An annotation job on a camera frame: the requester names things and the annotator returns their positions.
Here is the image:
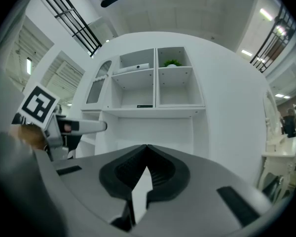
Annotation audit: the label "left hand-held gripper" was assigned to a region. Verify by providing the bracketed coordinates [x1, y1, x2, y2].
[11, 82, 82, 161]

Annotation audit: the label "person's left hand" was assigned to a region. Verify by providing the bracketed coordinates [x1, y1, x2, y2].
[9, 124, 48, 152]

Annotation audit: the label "ribbed glass cabinet door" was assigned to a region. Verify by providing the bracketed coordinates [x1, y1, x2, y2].
[85, 60, 113, 105]

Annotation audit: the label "white ornate table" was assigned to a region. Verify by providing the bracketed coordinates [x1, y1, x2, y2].
[258, 90, 296, 202]

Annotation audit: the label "white flat device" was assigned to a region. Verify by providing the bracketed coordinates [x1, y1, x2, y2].
[112, 63, 150, 76]

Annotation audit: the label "green plant in white pot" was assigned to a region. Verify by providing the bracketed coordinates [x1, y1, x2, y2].
[162, 59, 183, 68]

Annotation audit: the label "white table top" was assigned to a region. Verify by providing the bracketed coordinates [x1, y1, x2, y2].
[131, 165, 154, 225]

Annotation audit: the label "person's white shirt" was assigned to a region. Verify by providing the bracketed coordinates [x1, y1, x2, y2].
[0, 58, 67, 237]

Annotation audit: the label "black mezzanine railing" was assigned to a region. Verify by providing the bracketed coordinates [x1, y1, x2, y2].
[249, 3, 296, 74]
[36, 0, 103, 58]

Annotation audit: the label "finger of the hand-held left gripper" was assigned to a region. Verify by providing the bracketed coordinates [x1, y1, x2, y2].
[51, 144, 148, 237]
[138, 144, 272, 237]

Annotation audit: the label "white shelf cabinet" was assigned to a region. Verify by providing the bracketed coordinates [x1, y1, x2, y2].
[75, 45, 210, 158]

